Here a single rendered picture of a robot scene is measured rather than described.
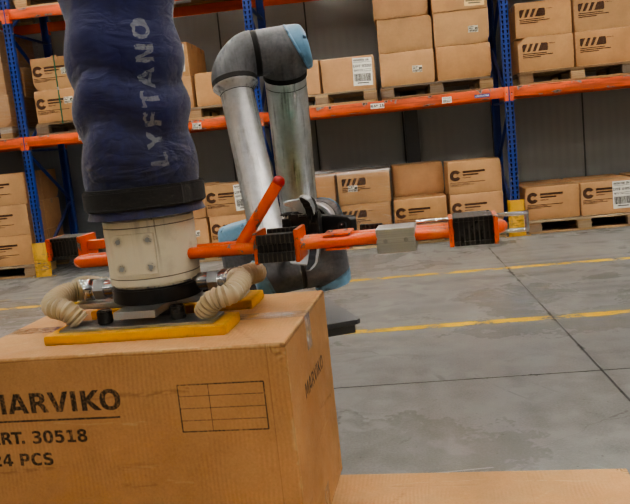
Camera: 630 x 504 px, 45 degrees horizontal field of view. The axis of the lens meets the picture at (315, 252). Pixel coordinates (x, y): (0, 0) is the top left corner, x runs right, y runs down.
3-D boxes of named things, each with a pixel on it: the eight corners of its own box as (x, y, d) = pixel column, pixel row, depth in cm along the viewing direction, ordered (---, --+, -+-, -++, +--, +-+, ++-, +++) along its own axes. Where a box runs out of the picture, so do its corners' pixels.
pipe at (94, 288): (46, 325, 139) (41, 294, 138) (105, 294, 164) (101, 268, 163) (226, 312, 133) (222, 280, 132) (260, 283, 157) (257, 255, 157)
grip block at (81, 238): (47, 261, 175) (44, 239, 174) (66, 255, 183) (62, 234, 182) (82, 258, 173) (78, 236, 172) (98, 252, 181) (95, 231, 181)
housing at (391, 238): (377, 254, 136) (374, 229, 136) (380, 248, 143) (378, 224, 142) (416, 251, 135) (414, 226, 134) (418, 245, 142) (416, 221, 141)
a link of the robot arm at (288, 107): (274, 249, 244) (243, 20, 198) (327, 239, 247) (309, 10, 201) (283, 279, 232) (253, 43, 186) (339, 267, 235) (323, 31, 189)
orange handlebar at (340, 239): (19, 277, 149) (16, 259, 148) (89, 252, 178) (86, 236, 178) (509, 237, 132) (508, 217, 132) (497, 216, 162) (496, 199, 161)
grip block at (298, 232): (254, 266, 139) (250, 234, 138) (266, 257, 148) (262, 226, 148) (299, 262, 137) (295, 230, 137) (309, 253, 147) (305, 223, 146)
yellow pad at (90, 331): (43, 347, 138) (39, 320, 137) (70, 332, 148) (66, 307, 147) (226, 335, 132) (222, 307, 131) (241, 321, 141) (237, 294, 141)
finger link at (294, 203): (277, 200, 156) (288, 222, 164) (306, 197, 155) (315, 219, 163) (278, 186, 157) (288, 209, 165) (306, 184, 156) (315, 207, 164)
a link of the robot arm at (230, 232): (224, 278, 240) (213, 223, 238) (278, 268, 242) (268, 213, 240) (226, 285, 225) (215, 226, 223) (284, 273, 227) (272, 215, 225)
